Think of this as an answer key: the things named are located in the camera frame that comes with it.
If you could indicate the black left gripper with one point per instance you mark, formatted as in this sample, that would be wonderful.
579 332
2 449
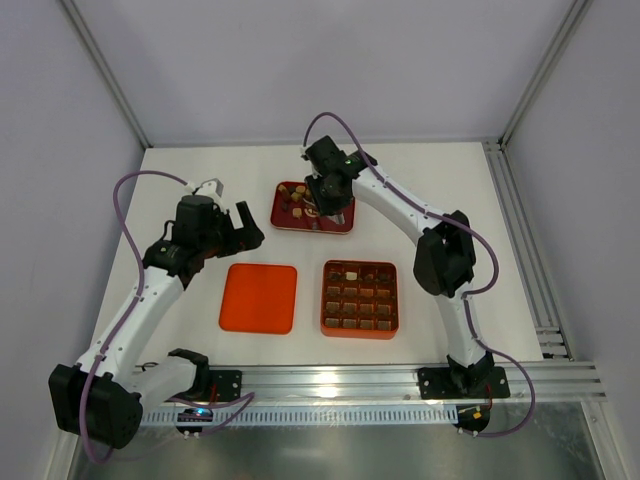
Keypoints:
232 236

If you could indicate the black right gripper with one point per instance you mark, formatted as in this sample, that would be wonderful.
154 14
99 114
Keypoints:
329 201

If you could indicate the metal serving tongs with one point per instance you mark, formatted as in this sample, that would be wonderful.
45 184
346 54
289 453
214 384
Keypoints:
339 219

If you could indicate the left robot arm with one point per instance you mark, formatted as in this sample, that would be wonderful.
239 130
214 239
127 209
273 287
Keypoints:
100 398

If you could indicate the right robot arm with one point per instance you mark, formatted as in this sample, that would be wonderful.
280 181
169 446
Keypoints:
444 254

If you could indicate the orange chocolate box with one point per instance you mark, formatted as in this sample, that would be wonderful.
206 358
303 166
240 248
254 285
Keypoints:
366 308

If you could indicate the red rectangular tray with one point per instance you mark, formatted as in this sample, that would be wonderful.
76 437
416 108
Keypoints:
309 222

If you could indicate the orange box lid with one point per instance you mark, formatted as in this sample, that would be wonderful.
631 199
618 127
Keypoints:
259 299

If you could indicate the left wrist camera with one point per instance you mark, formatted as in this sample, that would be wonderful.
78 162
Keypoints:
212 188

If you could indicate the aluminium mounting rail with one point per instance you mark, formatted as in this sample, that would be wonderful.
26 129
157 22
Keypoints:
552 380

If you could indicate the right aluminium frame rail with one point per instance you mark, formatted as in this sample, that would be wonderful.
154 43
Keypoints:
542 303

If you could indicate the slotted cable duct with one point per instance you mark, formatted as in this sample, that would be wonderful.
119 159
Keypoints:
262 414

